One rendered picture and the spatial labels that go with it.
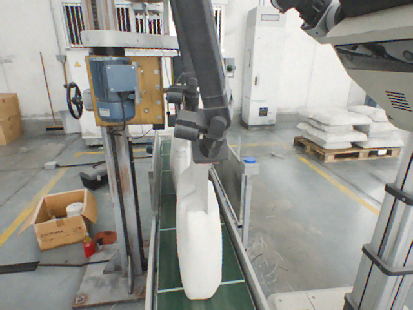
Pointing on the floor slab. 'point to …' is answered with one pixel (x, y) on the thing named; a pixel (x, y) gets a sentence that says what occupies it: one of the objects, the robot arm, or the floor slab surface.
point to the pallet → (326, 156)
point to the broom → (50, 108)
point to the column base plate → (110, 279)
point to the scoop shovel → (73, 126)
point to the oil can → (88, 246)
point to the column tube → (110, 18)
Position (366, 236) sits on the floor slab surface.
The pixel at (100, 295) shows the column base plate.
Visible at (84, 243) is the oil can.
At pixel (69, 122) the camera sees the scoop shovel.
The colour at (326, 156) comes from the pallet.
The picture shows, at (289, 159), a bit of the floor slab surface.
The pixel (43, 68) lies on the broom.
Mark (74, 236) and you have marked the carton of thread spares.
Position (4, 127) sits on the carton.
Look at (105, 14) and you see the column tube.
